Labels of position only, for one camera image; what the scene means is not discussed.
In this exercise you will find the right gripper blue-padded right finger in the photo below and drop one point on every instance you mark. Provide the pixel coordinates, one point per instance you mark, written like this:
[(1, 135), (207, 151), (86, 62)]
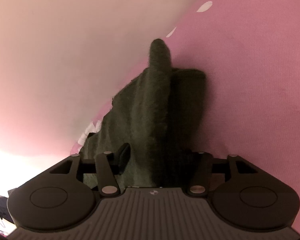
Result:
[(199, 175)]

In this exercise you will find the pink floral bed sheet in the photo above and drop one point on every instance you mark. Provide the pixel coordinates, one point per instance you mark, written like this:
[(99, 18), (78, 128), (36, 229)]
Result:
[(250, 52)]

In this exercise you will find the dark green knit sweater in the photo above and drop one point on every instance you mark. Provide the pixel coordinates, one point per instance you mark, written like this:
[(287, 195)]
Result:
[(157, 113)]

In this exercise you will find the dark clutter beside bed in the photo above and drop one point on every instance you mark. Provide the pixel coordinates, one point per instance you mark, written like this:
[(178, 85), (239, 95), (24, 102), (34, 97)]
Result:
[(6, 223)]

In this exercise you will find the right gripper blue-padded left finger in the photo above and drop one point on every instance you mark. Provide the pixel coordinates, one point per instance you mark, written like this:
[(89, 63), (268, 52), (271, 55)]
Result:
[(108, 166)]

